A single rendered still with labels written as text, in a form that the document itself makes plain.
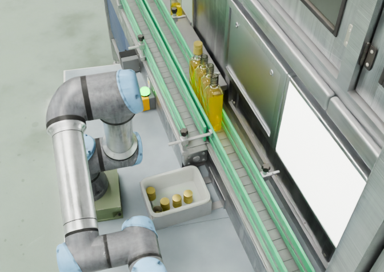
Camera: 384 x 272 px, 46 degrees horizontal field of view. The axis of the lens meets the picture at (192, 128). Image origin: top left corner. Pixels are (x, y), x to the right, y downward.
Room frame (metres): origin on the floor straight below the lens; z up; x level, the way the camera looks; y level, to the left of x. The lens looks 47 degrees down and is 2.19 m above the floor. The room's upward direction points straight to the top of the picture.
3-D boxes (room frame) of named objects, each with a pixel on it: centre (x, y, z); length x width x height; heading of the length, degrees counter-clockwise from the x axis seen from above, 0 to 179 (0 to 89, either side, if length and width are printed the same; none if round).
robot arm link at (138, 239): (0.52, 0.13, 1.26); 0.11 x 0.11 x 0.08; 15
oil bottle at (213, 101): (1.24, -0.08, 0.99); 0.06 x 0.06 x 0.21; 20
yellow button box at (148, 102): (1.49, 0.21, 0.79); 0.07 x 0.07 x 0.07; 19
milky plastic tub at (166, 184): (0.97, 0.06, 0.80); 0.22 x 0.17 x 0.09; 109
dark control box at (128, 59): (1.76, 0.30, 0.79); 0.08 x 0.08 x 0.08; 19
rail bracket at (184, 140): (1.11, 0.01, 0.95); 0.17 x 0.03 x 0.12; 109
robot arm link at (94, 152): (0.99, 0.37, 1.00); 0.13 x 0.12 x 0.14; 105
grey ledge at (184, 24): (1.93, 0.04, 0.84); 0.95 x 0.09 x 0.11; 19
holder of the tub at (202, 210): (0.98, 0.04, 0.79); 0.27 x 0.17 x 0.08; 109
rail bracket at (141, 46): (1.66, 0.25, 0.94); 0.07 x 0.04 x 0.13; 109
